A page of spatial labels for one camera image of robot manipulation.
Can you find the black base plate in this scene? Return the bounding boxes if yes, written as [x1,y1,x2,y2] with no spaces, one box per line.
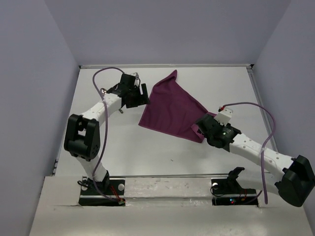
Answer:
[77,177,126,207]
[210,167,259,207]

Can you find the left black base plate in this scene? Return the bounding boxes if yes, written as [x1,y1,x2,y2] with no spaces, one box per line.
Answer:
[77,177,126,207]

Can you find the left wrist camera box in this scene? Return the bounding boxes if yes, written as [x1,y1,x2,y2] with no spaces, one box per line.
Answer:
[131,72,141,85]

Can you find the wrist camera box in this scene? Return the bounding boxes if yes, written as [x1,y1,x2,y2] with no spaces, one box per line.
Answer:
[214,107,233,126]
[131,72,141,85]

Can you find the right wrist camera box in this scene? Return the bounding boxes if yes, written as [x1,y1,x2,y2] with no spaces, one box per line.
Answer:
[214,107,233,126]

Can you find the purple cloth napkin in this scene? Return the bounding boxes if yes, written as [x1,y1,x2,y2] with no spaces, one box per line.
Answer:
[138,70,215,143]

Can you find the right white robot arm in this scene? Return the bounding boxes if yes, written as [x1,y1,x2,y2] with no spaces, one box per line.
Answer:
[195,114,315,207]

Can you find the metal spoon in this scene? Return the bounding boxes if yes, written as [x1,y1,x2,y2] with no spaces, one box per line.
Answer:
[100,88,124,117]

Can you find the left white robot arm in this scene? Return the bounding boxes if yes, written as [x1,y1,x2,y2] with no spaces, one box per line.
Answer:
[64,73,149,194]

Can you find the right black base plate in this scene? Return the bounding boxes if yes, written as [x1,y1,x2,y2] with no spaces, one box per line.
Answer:
[210,167,259,207]

